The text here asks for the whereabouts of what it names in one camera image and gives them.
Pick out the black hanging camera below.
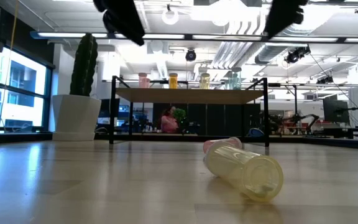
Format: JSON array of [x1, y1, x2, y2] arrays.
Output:
[[185, 48, 198, 62]]

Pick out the white faceted plant pot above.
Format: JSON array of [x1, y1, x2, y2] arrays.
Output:
[[52, 94, 102, 142]]

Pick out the person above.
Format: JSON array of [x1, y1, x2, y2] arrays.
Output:
[[160, 106, 180, 134]]

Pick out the black computer monitor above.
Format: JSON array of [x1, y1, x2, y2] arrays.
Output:
[[323, 98, 351, 124]]

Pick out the yellow medicine bottle white cap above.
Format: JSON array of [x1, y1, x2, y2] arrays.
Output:
[[203, 140, 284, 203], [200, 73, 211, 90]]

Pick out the wooden shelf black metal frame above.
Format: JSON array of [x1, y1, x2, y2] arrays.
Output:
[[109, 75, 270, 147]]

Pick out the small green potted plant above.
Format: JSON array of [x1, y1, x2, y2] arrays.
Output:
[[174, 108, 188, 124]]

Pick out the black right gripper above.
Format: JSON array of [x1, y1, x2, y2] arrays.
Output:
[[264, 0, 309, 40]]

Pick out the large window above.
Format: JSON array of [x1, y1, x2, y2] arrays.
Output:
[[0, 46, 53, 133]]

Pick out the green cactus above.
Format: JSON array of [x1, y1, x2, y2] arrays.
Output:
[[69, 32, 99, 96]]

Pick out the orange medicine bottle white cap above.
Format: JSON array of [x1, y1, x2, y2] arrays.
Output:
[[168, 73, 178, 90]]

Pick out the blue round object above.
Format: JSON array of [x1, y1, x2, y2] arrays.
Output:
[[247, 127, 265, 138]]

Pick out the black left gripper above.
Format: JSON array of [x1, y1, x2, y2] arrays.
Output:
[[92, 0, 145, 47]]

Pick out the pink medicine bottle white cap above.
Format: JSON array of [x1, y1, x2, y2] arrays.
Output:
[[138, 72, 149, 89], [202, 136, 243, 154]]

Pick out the black ceiling spotlight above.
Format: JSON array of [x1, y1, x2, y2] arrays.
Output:
[[316, 74, 334, 85], [284, 45, 311, 65]]

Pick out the white ring lamp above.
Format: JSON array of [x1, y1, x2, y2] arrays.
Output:
[[161, 8, 180, 26]]

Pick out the overhead LED light bar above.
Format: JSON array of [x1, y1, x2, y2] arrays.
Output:
[[29, 30, 358, 45]]

